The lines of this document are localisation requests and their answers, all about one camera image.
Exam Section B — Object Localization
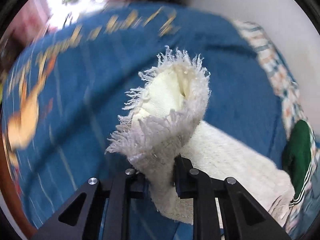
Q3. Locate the white fuzzy knit sweater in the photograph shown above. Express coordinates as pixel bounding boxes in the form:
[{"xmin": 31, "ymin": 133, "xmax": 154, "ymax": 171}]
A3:
[{"xmin": 107, "ymin": 49, "xmax": 295, "ymax": 225}]

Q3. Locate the green garment with white stripes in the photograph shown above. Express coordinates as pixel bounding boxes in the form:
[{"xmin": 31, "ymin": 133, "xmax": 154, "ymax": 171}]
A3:
[{"xmin": 282, "ymin": 120, "xmax": 313, "ymax": 207}]

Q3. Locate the blue striped bed sheet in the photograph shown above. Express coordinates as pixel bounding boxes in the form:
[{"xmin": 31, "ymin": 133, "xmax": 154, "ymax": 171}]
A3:
[{"xmin": 2, "ymin": 3, "xmax": 286, "ymax": 228}]

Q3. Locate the plaid orange blue quilt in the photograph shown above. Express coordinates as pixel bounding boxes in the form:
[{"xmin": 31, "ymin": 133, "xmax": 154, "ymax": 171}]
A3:
[{"xmin": 232, "ymin": 20, "xmax": 319, "ymax": 239}]

